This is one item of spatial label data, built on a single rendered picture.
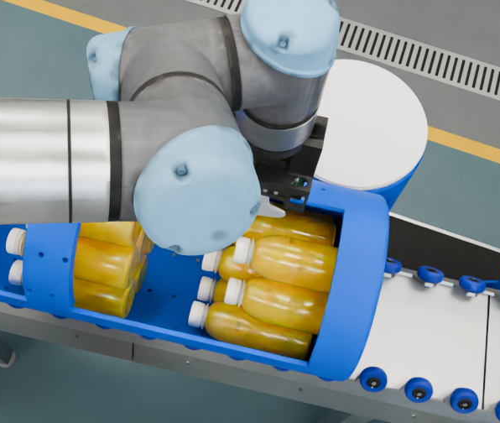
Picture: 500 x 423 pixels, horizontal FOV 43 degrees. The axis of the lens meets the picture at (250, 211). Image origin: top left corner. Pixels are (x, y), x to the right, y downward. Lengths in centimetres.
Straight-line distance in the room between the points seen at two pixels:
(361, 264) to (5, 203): 56
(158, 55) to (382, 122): 78
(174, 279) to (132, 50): 67
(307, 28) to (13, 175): 23
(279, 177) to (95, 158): 32
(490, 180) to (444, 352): 139
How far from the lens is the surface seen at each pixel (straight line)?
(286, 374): 111
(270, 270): 90
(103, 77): 49
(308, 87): 52
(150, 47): 48
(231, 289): 94
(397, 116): 121
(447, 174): 245
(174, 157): 36
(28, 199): 38
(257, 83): 50
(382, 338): 115
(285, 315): 93
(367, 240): 86
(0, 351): 199
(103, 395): 205
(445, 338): 119
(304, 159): 63
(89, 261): 95
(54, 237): 88
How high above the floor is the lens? 200
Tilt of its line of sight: 65 degrees down
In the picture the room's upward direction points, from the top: 10 degrees clockwise
